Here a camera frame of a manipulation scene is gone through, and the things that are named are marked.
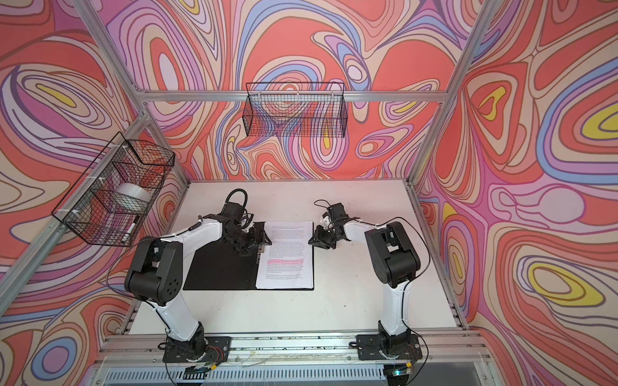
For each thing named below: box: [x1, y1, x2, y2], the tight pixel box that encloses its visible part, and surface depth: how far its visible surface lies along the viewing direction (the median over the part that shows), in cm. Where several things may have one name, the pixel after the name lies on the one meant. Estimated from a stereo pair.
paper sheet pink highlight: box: [255, 221, 314, 289], surface depth 95 cm
